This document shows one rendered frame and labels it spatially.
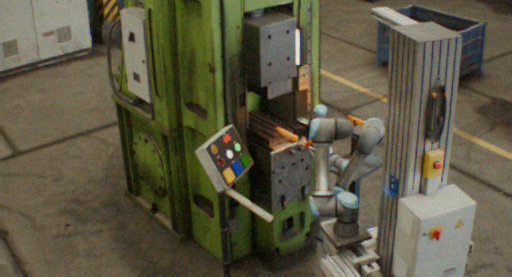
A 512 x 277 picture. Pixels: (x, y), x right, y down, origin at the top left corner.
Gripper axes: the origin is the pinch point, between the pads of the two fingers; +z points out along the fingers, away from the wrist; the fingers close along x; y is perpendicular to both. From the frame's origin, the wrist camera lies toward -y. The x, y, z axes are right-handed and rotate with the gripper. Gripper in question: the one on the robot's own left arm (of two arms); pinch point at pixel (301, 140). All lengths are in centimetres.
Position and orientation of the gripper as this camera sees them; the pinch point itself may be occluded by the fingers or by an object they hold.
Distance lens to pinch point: 420.2
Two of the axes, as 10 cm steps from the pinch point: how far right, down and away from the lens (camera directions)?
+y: 5.5, 7.3, -4.0
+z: -2.8, 6.1, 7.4
